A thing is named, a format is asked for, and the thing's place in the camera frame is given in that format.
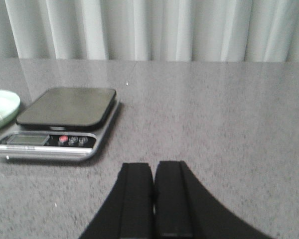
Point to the white pleated curtain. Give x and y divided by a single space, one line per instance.
168 30

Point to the black silver kitchen scale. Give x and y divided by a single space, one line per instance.
64 124

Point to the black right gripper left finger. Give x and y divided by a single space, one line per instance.
127 212

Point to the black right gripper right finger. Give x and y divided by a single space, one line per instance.
185 209

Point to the light green round plate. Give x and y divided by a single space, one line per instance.
9 106

